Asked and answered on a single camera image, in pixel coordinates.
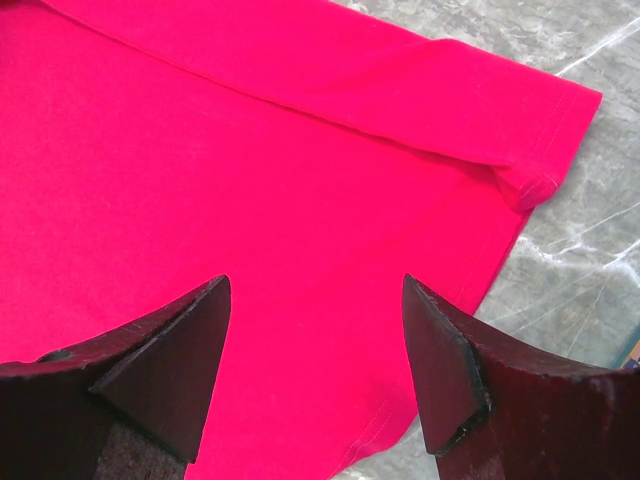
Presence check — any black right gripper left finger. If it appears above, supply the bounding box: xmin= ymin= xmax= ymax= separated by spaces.
xmin=1 ymin=276 xmax=231 ymax=479

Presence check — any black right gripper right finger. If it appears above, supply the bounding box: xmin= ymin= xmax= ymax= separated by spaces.
xmin=402 ymin=276 xmax=639 ymax=479

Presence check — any red t shirt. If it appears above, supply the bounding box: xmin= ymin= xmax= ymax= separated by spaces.
xmin=1 ymin=1 xmax=602 ymax=479

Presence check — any teal plastic basket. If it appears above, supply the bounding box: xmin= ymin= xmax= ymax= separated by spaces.
xmin=613 ymin=329 xmax=640 ymax=370

